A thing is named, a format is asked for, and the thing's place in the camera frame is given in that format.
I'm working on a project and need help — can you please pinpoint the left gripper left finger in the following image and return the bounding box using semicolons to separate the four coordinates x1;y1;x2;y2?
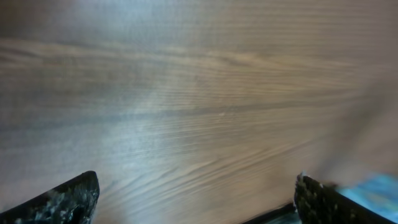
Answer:
1;170;100;224

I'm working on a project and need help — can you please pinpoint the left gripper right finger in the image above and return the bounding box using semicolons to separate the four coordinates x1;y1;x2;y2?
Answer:
294;174;394;224

